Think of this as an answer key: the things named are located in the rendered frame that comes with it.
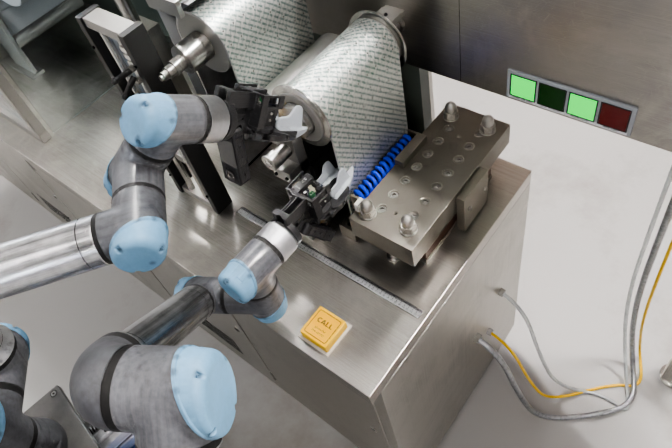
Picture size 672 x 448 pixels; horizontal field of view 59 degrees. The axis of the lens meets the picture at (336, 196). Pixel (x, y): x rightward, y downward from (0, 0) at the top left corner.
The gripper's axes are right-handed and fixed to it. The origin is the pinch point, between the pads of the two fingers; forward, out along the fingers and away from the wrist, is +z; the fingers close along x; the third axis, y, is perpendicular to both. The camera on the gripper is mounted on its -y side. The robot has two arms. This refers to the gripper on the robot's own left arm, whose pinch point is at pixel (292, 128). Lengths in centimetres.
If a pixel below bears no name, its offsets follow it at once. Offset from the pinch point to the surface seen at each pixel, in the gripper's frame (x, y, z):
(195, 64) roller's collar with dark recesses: 23.6, 5.1, -4.9
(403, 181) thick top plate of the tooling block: -12.3, -8.6, 26.7
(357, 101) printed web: -4.5, 6.8, 12.2
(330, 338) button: -17.3, -38.9, 6.1
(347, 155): -4.5, -4.7, 14.0
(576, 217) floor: -26, -32, 158
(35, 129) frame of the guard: 98, -35, 6
